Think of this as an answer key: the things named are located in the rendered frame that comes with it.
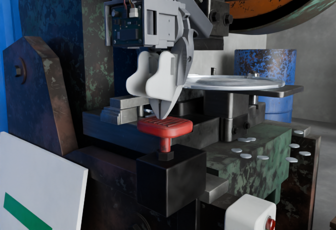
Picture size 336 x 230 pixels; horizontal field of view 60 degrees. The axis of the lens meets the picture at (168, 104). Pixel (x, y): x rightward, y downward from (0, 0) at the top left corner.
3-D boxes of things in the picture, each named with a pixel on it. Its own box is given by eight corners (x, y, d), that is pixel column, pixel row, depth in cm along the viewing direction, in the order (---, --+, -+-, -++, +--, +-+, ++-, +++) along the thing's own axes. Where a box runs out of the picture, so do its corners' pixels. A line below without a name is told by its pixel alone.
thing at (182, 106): (223, 104, 84) (224, 94, 84) (180, 116, 69) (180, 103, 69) (180, 99, 94) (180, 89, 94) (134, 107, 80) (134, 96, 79)
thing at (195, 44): (225, 59, 82) (226, 39, 81) (181, 61, 67) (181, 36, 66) (180, 58, 92) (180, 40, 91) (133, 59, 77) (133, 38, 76)
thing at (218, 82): (138, 83, 71) (138, 80, 71) (206, 76, 92) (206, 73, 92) (250, 95, 52) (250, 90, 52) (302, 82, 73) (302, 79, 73)
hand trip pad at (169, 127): (196, 170, 42) (197, 119, 41) (169, 184, 38) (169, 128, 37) (161, 159, 47) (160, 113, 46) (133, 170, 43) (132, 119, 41)
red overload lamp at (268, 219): (276, 229, 43) (277, 214, 43) (269, 237, 41) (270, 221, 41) (269, 226, 44) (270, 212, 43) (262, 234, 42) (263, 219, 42)
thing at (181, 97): (211, 94, 83) (212, 78, 83) (178, 101, 72) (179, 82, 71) (186, 91, 89) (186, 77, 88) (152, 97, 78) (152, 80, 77)
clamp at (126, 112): (170, 112, 73) (170, 71, 71) (117, 125, 61) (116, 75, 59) (152, 109, 77) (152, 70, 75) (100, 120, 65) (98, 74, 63)
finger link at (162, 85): (136, 124, 37) (134, 51, 35) (167, 117, 41) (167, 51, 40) (154, 129, 35) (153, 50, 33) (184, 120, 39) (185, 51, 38)
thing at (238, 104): (300, 141, 68) (305, 83, 66) (278, 157, 58) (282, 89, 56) (210, 123, 84) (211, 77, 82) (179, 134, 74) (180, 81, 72)
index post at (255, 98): (258, 103, 87) (260, 70, 85) (254, 104, 84) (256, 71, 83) (250, 102, 88) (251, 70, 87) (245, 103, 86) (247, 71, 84)
